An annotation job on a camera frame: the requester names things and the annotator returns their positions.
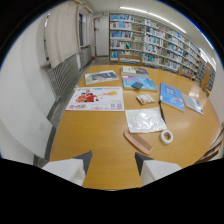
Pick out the packaged mask in clear bag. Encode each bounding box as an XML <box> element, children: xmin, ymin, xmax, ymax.
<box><xmin>124</xmin><ymin>106</ymin><xmax>168</xmax><ymax>134</ymax></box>

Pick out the brown wooden comb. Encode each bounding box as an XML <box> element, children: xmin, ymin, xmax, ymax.
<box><xmin>122</xmin><ymin>129</ymin><xmax>154</xmax><ymax>156</ymax></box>

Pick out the white tape roll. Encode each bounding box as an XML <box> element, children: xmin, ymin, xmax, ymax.
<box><xmin>159</xmin><ymin>129</ymin><xmax>174</xmax><ymax>145</ymax></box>

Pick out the black pen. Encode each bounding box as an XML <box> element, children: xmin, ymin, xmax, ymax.
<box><xmin>158</xmin><ymin>99</ymin><xmax>166</xmax><ymax>124</ymax></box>

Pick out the small snack packet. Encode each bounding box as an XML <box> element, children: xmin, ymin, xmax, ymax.
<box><xmin>136</xmin><ymin>93</ymin><xmax>156</xmax><ymax>106</ymax></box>

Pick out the blue hardcover book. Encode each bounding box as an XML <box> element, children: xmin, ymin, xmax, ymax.
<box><xmin>159</xmin><ymin>82</ymin><xmax>186</xmax><ymax>113</ymax></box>

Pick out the white poster with red figures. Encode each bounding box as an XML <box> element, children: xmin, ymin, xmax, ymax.
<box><xmin>65</xmin><ymin>86</ymin><xmax>125</xmax><ymax>112</ymax></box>

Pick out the light blue thin booklet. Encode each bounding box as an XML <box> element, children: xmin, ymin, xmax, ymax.
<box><xmin>181</xmin><ymin>92</ymin><xmax>205</xmax><ymax>116</ymax></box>

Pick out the small dark blue pouch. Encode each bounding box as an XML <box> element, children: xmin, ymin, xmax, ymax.
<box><xmin>130</xmin><ymin>81</ymin><xmax>144</xmax><ymax>90</ymax></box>

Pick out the colourful blue picture book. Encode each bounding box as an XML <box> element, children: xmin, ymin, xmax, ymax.
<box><xmin>121</xmin><ymin>75</ymin><xmax>159</xmax><ymax>92</ymax></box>

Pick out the grey radiator cover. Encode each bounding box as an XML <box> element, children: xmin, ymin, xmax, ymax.
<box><xmin>46</xmin><ymin>44</ymin><xmax>93</xmax><ymax>99</ymax></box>

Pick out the grey cover book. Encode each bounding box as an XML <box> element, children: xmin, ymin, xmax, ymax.
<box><xmin>84</xmin><ymin>69</ymin><xmax>120</xmax><ymax>86</ymax></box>

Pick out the wooden chair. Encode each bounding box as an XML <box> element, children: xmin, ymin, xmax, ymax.
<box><xmin>199</xmin><ymin>61</ymin><xmax>213</xmax><ymax>98</ymax></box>
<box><xmin>117</xmin><ymin>54</ymin><xmax>144</xmax><ymax>67</ymax></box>
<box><xmin>176</xmin><ymin>68</ymin><xmax>194</xmax><ymax>81</ymax></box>

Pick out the long library bookshelf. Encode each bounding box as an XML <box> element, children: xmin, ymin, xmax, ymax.
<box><xmin>108</xmin><ymin>12</ymin><xmax>217</xmax><ymax>92</ymax></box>

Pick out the white curtain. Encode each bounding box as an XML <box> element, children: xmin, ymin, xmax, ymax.
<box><xmin>44</xmin><ymin>1</ymin><xmax>82</xmax><ymax>69</ymax></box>

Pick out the ceiling fluorescent light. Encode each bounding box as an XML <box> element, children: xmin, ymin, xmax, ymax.
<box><xmin>118</xmin><ymin>5</ymin><xmax>188</xmax><ymax>35</ymax></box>

